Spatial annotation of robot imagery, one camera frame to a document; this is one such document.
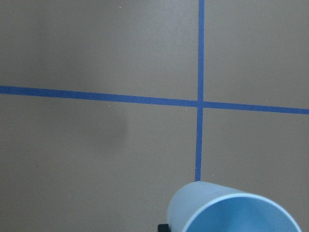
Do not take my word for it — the light blue cup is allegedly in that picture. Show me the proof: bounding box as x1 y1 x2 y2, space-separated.
167 181 301 232

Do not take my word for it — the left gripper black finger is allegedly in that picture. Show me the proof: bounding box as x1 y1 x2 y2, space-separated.
158 224 171 232

